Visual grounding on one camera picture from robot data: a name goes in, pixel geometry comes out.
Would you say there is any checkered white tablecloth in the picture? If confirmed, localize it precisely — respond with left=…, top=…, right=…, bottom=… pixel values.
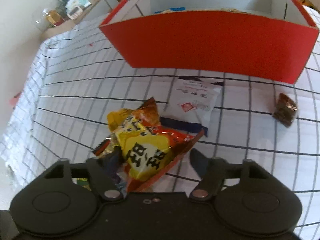
left=1, top=18, right=319, bottom=239

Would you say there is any orange juice bottle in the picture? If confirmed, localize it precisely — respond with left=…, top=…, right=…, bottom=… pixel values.
left=46, top=10, right=65, bottom=27

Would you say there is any white side cabinet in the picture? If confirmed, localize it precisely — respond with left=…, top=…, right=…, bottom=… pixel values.
left=40, top=0, right=112, bottom=41

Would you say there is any tissue box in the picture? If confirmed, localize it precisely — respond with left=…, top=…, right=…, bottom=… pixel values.
left=65, top=0, right=93, bottom=11

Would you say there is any small dark brown candy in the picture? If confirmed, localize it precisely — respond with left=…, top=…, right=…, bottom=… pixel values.
left=272, top=93, right=298, bottom=127

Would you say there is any orange yellow chip bag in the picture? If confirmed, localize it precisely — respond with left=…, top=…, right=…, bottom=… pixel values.
left=107, top=98, right=204, bottom=192

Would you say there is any green cracker packet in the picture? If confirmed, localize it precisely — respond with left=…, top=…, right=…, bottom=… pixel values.
left=72, top=178, right=91, bottom=191

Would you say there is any red cardboard box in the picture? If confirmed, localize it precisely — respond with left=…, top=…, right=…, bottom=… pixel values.
left=100, top=0, right=319, bottom=83

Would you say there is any white digital timer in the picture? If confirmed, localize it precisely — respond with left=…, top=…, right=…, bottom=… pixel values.
left=67, top=5, right=83, bottom=20

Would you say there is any blue cookie packet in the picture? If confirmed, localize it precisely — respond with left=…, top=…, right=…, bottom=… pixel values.
left=154, top=7, right=185, bottom=14

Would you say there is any white blue snack packet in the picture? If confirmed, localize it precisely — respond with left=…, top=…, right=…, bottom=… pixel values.
left=160, top=76, right=224, bottom=136

